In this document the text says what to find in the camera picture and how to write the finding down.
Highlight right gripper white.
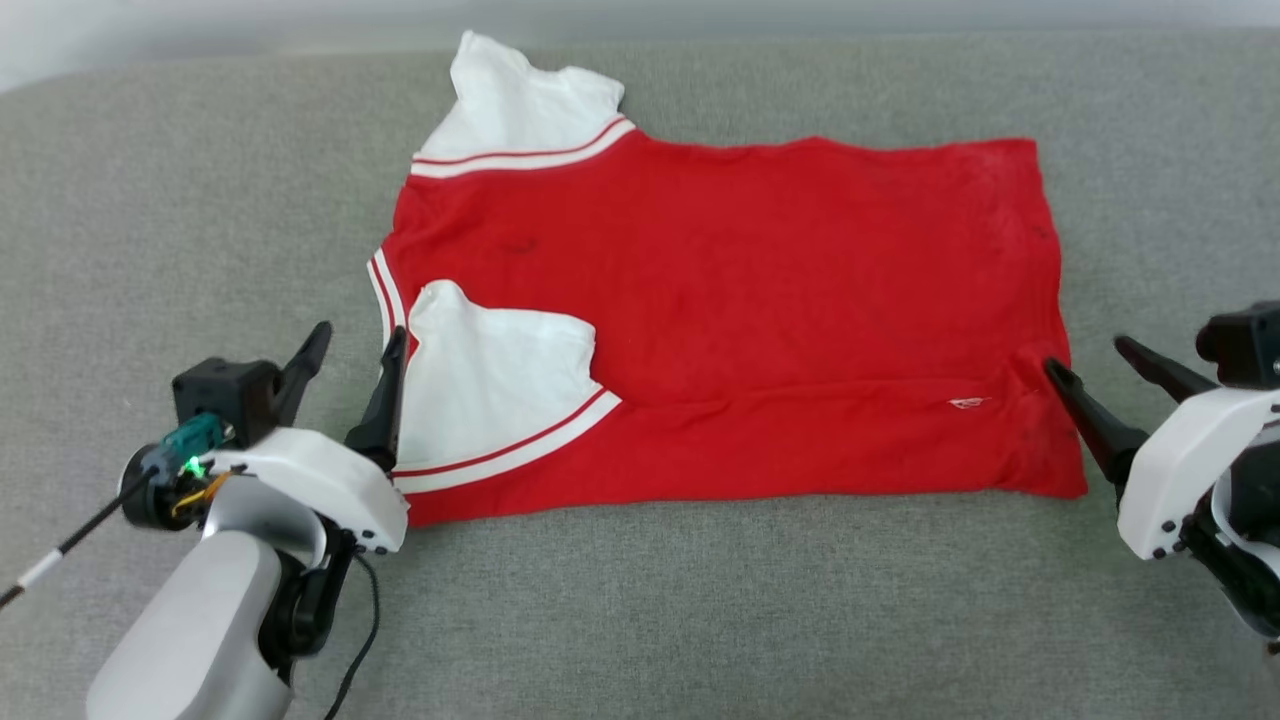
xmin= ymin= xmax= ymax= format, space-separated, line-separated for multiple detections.
xmin=1043 ymin=335 xmax=1280 ymax=561

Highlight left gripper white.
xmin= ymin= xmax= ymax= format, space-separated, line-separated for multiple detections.
xmin=200 ymin=320 xmax=410 ymax=557

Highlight red basketball jersey white sleeves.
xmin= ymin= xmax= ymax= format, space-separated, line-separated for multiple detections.
xmin=366 ymin=30 xmax=1089 ymax=528

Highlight grey fabric sofa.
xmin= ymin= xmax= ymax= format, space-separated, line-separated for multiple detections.
xmin=0 ymin=28 xmax=1280 ymax=720

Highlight left teal cable connector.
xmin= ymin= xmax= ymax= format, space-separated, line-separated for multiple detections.
xmin=140 ymin=412 xmax=227 ymax=476

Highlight black looping arm cable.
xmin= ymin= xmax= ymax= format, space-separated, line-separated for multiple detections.
xmin=322 ymin=553 xmax=382 ymax=720

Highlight left camera cable thin black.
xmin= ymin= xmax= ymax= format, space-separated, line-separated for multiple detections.
xmin=0 ymin=468 xmax=153 ymax=611

